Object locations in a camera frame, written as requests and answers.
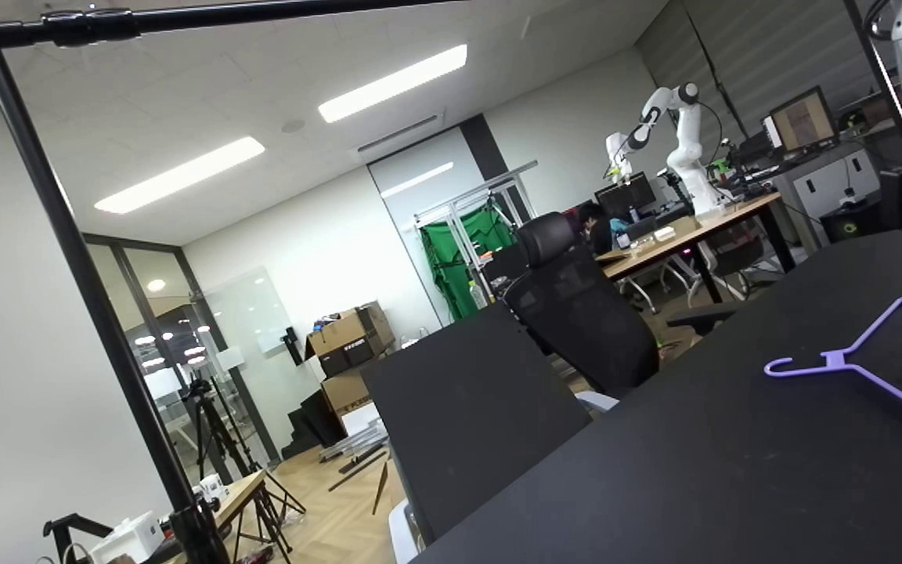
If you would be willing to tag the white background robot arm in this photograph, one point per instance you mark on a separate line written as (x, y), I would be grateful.
(686, 149)

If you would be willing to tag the blue plastic hanger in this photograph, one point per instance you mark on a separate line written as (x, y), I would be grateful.
(836, 360)

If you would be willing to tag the black box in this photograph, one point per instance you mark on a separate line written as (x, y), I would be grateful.
(850, 223)

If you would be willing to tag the white cabinet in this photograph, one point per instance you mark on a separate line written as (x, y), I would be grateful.
(827, 184)

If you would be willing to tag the monitor with lit screen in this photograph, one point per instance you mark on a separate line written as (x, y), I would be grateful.
(803, 121)

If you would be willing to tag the wooden desk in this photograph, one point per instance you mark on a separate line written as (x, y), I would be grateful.
(694, 231)

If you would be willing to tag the black monitor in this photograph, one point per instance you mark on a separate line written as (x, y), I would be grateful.
(625, 196)

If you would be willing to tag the small white background robot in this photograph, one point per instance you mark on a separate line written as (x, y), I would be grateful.
(617, 153)

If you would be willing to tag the person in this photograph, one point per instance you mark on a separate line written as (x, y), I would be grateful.
(597, 227)

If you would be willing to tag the black office chair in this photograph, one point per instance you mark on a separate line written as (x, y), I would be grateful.
(576, 313)

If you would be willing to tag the green cloth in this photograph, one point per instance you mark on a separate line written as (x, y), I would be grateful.
(451, 258)

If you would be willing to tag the black board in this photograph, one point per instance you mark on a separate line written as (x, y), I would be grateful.
(467, 407)

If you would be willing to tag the ceiling light panel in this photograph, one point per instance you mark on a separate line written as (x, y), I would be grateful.
(392, 83)
(181, 175)

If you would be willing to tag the stack of cardboard boxes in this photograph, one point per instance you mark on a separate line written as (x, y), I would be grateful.
(349, 345)

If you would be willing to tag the glass whiteboard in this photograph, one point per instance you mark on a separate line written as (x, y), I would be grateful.
(251, 313)

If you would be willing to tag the small wooden table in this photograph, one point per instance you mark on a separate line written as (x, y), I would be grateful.
(239, 493)

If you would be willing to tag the black rack rod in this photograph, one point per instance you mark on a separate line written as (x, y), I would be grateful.
(185, 17)

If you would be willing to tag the white box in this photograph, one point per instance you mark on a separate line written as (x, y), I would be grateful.
(128, 539)

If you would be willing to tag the stand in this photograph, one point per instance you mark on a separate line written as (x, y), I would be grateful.
(67, 533)

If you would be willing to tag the aluminium frame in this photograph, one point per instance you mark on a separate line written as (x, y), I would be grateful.
(467, 200)

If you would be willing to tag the camera on tripod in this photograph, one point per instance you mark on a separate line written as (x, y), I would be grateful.
(216, 431)

